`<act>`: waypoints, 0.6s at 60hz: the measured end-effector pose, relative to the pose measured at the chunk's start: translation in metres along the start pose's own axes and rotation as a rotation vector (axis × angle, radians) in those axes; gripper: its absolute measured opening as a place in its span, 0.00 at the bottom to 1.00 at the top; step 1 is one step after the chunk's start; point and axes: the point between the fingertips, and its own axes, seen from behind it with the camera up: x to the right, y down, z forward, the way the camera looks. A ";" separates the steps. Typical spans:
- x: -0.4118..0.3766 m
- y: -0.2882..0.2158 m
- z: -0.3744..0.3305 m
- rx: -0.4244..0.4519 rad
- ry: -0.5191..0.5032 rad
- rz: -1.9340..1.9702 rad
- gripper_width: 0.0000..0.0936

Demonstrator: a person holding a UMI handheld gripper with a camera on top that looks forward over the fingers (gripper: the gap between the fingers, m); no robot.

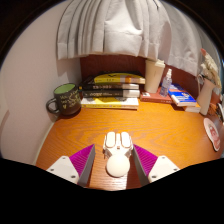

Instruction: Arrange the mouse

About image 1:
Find cream tumbler with lid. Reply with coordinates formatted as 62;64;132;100
143;58;166;94

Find yellow and white book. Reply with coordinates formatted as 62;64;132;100
80;96;140;110

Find clear spray bottle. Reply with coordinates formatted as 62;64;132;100
159;68;173;98

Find blue book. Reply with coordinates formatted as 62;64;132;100
167;83;198;108

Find dark mug green inside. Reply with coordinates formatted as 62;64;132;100
45;82;82;117

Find white and pink flower bouquet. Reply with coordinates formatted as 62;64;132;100
199;48;223;89

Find white ceramic vase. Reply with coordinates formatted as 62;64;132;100
196;79;217;117

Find black and white book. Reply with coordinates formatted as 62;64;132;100
81;89;141;99

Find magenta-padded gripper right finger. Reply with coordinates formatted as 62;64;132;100
132;143;181;187

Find red book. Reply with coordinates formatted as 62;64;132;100
139;89;174;105

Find white computer mouse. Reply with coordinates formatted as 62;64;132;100
102;131;134;178

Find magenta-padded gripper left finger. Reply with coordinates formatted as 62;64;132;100
45;143;97;188

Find white pleated curtain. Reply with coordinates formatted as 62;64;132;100
55;0;214;78

